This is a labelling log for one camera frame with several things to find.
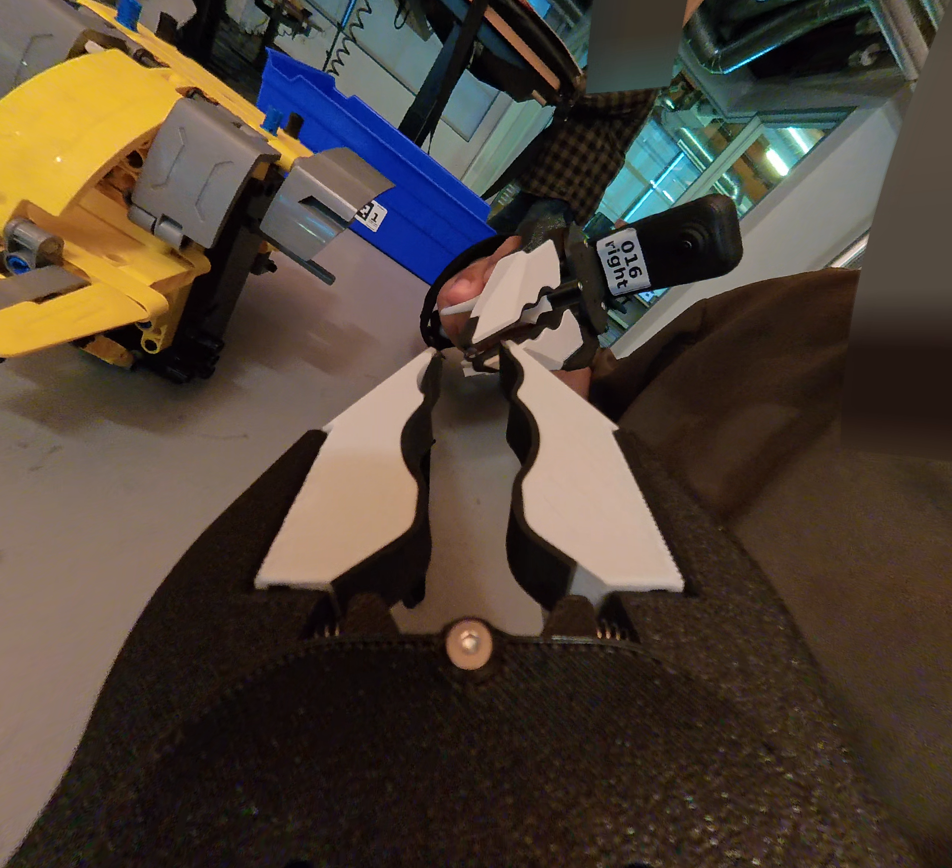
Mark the person's right hand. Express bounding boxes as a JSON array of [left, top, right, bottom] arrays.
[[437, 237, 525, 322]]

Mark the blue plastic storage bin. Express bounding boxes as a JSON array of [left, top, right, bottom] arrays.
[[256, 48, 498, 286]]

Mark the yellow toy brick vehicle model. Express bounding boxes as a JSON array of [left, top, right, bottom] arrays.
[[0, 0, 397, 387]]

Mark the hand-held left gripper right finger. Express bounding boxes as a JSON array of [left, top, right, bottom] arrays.
[[498, 344, 686, 622]]

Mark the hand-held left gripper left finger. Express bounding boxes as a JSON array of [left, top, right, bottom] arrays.
[[255, 349, 442, 615]]

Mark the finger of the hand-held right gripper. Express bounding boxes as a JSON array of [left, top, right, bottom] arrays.
[[508, 307, 596, 372], [466, 241, 575, 357]]

